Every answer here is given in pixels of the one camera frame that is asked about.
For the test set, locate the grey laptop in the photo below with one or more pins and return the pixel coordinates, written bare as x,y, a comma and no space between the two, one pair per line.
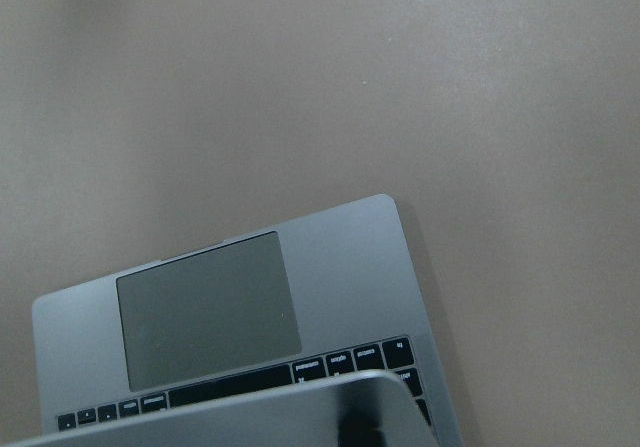
317,297

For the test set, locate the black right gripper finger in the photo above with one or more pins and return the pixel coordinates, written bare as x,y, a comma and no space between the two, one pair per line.
360,428

